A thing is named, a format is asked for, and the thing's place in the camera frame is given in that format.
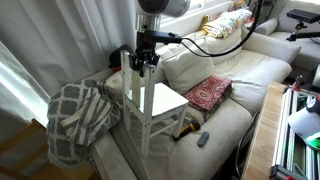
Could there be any beige fabric sofa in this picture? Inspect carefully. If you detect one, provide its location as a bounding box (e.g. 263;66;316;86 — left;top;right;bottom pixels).
92;27;300;180

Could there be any light wooden table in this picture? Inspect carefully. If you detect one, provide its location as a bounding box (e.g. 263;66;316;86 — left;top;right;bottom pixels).
241;82;285;180

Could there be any colourful floral pillow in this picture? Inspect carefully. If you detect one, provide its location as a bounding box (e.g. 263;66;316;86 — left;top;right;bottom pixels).
200;9;252;38

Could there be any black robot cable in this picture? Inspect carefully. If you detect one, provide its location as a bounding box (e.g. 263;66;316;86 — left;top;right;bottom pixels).
179;0;264;58

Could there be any red patterned cushion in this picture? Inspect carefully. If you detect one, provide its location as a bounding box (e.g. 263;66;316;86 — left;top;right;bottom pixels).
183;75;232;112

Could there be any white grey curtain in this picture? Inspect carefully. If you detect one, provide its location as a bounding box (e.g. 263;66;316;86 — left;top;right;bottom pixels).
0;0;136;123

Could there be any small white wooden chair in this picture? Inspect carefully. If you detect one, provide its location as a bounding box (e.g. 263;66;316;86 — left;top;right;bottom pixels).
121;50;188;157

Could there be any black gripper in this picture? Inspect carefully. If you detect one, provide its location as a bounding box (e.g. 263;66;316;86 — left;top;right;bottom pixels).
129;30;182;77

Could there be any yellow black flashlight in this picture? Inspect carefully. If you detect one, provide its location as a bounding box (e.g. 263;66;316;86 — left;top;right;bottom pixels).
173;120;201;141

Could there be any black camera on stand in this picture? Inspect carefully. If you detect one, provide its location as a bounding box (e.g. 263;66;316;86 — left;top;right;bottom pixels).
287;9;320;42

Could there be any large beige back pillow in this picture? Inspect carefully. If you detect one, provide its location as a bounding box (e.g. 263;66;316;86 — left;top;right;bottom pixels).
156;40;214;94

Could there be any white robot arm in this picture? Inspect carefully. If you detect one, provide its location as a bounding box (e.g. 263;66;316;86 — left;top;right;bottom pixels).
129;0;191;77

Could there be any grey white patterned blanket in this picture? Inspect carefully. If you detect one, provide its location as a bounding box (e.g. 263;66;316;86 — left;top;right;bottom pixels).
46;80;122;168

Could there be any aluminium rail frame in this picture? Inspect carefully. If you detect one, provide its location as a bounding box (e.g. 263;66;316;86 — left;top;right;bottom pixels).
269;88;320;180

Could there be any black hat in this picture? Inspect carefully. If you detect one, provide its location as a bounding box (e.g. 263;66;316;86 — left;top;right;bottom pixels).
109;44;133;68

